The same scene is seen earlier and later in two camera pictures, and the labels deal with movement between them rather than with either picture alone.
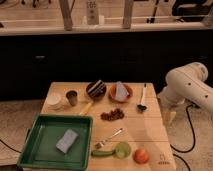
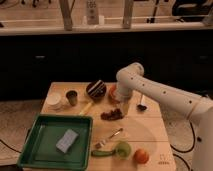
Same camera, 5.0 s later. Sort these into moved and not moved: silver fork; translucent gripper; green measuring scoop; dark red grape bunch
Moved: translucent gripper
Not moved: dark red grape bunch; green measuring scoop; silver fork
